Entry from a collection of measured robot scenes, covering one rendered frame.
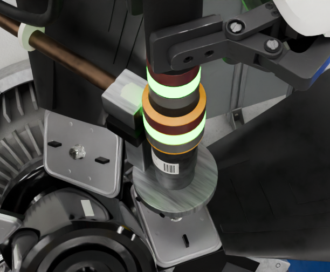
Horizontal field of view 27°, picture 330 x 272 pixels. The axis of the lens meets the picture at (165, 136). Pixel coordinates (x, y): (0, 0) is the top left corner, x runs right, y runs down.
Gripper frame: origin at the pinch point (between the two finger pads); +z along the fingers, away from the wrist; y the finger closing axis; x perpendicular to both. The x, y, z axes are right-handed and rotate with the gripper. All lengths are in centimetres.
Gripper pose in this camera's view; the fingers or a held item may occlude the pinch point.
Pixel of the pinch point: (171, 15)
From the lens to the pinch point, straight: 38.8
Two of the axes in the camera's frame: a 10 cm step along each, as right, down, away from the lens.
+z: -9.4, 2.9, -1.6
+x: -0.1, -5.0, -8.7
